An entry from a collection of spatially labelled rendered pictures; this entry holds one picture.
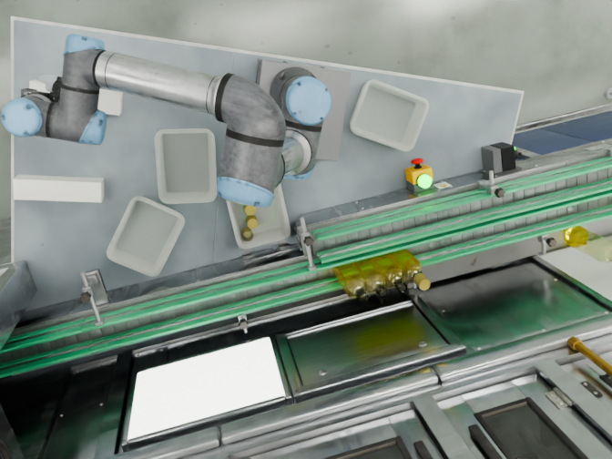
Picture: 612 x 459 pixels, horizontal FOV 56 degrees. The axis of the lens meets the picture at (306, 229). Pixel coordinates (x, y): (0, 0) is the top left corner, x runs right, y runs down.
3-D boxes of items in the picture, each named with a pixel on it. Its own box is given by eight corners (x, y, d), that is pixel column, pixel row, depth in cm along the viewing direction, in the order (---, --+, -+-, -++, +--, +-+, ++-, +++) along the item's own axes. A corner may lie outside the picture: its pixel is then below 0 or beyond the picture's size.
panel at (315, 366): (135, 379, 173) (123, 454, 141) (132, 370, 172) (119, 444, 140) (419, 301, 183) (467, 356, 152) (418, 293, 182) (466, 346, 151)
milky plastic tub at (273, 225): (236, 242, 190) (239, 250, 181) (219, 177, 182) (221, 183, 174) (288, 229, 192) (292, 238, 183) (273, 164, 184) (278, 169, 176)
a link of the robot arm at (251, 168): (326, 125, 160) (277, 142, 108) (315, 178, 164) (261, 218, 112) (285, 116, 162) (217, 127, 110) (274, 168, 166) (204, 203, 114)
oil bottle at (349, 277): (333, 274, 186) (351, 302, 166) (330, 259, 184) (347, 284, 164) (350, 270, 186) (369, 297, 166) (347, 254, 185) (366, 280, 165)
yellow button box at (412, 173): (406, 188, 196) (414, 192, 189) (403, 166, 193) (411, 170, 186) (425, 182, 196) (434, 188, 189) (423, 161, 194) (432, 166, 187)
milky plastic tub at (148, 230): (107, 248, 184) (103, 258, 176) (136, 186, 180) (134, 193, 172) (158, 269, 189) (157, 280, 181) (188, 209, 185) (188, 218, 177)
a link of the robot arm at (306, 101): (326, 79, 159) (339, 83, 147) (316, 127, 163) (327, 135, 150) (284, 70, 156) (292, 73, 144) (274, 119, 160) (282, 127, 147)
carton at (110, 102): (35, 79, 164) (29, 80, 158) (123, 92, 169) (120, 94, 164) (34, 101, 166) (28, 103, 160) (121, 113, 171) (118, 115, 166)
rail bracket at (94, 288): (99, 300, 184) (88, 334, 163) (83, 252, 178) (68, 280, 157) (115, 297, 184) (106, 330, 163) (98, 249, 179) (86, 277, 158)
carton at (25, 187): (18, 174, 171) (12, 178, 165) (104, 178, 176) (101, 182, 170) (19, 194, 173) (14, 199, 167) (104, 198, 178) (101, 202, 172)
